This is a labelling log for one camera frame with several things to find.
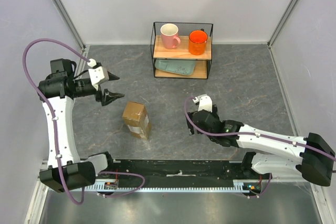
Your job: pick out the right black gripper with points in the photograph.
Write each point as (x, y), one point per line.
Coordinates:
(214, 113)

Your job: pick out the orange glass cup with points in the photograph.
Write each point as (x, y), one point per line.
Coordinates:
(197, 42)

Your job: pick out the black wire wooden shelf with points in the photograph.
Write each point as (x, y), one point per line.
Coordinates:
(158, 51)

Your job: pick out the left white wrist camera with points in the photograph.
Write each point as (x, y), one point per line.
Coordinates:
(97, 73)

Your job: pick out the slotted cable duct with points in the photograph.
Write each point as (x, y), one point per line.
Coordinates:
(103, 187)

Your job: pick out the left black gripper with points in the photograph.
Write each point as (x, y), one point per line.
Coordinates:
(108, 96)

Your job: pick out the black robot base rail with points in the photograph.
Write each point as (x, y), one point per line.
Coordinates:
(188, 173)

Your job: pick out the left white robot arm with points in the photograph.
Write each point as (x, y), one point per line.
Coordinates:
(65, 168)

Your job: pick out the pink ceramic mug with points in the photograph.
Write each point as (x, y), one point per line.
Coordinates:
(170, 36)

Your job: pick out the teal rectangular plate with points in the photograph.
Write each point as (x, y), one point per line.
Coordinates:
(182, 67)

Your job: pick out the brown cardboard express box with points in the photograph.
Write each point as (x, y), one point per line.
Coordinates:
(136, 118)

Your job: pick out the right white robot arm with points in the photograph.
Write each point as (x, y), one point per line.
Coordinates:
(310, 156)

